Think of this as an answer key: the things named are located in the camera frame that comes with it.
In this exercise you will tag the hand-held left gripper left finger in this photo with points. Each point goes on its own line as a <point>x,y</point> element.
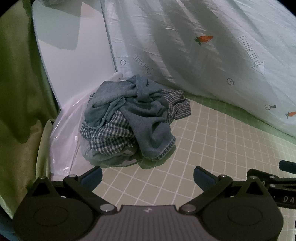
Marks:
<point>94,176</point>

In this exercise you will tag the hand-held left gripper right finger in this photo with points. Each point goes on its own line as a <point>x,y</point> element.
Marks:
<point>201,178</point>

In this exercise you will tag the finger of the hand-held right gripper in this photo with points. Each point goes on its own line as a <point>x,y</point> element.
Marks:
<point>286,165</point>
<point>261,177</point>

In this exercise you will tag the blue denim jeans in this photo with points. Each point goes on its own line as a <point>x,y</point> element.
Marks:
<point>143,111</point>

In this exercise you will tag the pale teal garment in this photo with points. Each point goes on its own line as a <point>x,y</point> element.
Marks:
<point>108,158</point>

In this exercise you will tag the green grid pattern mat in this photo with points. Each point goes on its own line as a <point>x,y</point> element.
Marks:
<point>208,143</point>

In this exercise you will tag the blue white checked shirt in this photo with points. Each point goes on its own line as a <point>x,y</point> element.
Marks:
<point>108,132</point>

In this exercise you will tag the clear plastic bag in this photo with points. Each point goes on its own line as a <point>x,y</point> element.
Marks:
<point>64,139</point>

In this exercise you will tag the green curtain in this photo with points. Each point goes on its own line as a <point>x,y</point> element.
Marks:
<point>20,92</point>

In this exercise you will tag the white board panel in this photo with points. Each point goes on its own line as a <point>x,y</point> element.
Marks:
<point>76,58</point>

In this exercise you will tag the white carrot print quilt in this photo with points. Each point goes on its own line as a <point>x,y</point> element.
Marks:
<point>208,58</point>

